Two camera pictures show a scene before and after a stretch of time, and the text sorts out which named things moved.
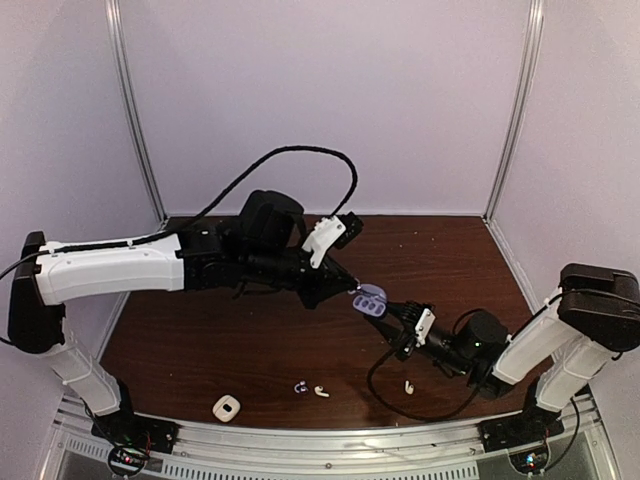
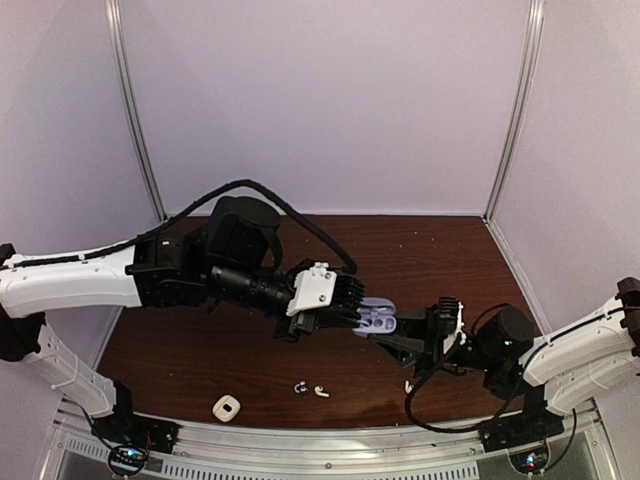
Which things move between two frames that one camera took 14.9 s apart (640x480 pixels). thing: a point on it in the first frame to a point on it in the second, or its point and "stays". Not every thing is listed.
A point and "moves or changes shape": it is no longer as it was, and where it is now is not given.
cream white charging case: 226,408 stays
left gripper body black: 267,269 to 303,323
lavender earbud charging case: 372,300 moves or changes shape
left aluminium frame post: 118,42 stays
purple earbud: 300,387 stays
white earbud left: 319,390 stays
